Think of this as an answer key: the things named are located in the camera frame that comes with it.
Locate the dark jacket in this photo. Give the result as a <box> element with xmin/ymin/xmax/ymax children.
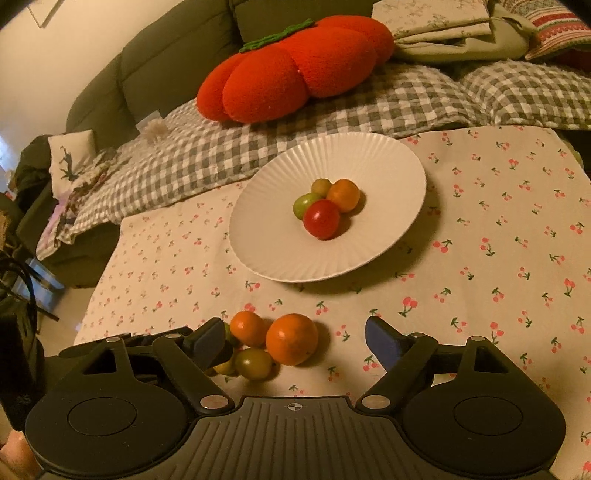
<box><xmin>14</xmin><ymin>135</ymin><xmax>54</xmax><ymax>232</ymax></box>

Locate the wall picture frame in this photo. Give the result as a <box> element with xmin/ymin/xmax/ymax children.
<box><xmin>28</xmin><ymin>0</ymin><xmax>66</xmax><ymax>29</ymax></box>

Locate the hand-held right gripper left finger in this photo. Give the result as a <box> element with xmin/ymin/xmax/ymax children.
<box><xmin>82</xmin><ymin>318</ymin><xmax>235</xmax><ymax>415</ymax></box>

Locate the green sofa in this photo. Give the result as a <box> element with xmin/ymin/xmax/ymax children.
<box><xmin>66</xmin><ymin>0</ymin><xmax>384</xmax><ymax>134</ymax></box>

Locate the red cherry tomato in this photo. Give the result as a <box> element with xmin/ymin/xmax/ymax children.
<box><xmin>303</xmin><ymin>199</ymin><xmax>341</xmax><ymax>241</ymax></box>

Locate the striped patterned pillow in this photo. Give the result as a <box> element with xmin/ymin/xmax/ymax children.
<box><xmin>503</xmin><ymin>0</ymin><xmax>591</xmax><ymax>61</ymax></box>

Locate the folded floral sheet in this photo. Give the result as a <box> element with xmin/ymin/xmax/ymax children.
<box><xmin>372</xmin><ymin>0</ymin><xmax>497</xmax><ymax>44</ymax></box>

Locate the red tomato shaped pillow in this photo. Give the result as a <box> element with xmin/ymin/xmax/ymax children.
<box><xmin>196</xmin><ymin>15</ymin><xmax>395</xmax><ymax>124</ymax></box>

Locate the black cable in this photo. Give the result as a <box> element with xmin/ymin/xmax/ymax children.
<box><xmin>0</xmin><ymin>251</ymin><xmax>61</xmax><ymax>324</ymax></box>

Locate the small orange tomato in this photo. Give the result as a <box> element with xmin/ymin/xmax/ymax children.
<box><xmin>229</xmin><ymin>311</ymin><xmax>267</xmax><ymax>348</ymax></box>

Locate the folded green cloth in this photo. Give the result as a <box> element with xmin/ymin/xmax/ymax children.
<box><xmin>392</xmin><ymin>16</ymin><xmax>539</xmax><ymax>63</ymax></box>

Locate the grey storage box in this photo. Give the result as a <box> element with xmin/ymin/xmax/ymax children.
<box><xmin>11</xmin><ymin>258</ymin><xmax>65</xmax><ymax>319</ymax></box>

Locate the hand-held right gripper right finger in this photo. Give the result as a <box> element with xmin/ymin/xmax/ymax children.
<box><xmin>355</xmin><ymin>316</ymin><xmax>511</xmax><ymax>411</ymax></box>

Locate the cherry print tablecloth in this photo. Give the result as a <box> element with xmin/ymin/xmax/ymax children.
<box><xmin>74</xmin><ymin>124</ymin><xmax>591</xmax><ymax>480</ymax></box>

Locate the small white embroidered pillow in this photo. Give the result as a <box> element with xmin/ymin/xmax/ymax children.
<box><xmin>48</xmin><ymin>130</ymin><xmax>98</xmax><ymax>195</ymax></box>

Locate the large orange tomato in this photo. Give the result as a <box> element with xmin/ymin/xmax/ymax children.
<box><xmin>266</xmin><ymin>314</ymin><xmax>319</xmax><ymax>366</ymax></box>

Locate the orange cherry tomato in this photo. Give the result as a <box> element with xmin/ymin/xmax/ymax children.
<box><xmin>326</xmin><ymin>179</ymin><xmax>361</xmax><ymax>213</ymax></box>

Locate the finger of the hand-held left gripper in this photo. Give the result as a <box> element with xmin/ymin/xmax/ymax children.
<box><xmin>110</xmin><ymin>325</ymin><xmax>195</xmax><ymax>352</ymax></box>

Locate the grey checked blanket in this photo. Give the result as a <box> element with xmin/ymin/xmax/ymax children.
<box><xmin>36</xmin><ymin>60</ymin><xmax>591</xmax><ymax>259</ymax></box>

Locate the white ribbed plate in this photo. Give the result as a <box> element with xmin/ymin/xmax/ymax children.
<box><xmin>228</xmin><ymin>132</ymin><xmax>426</xmax><ymax>283</ymax></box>

